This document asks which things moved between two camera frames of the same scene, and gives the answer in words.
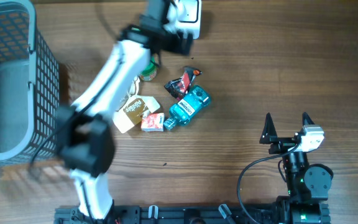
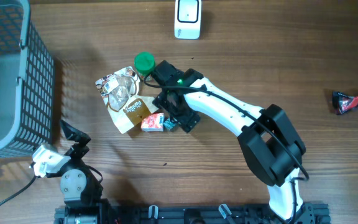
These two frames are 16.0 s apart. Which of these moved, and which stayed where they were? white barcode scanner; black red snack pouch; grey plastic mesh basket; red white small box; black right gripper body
Moved: black right gripper body; black red snack pouch
Stayed: red white small box; white barcode scanner; grey plastic mesh basket
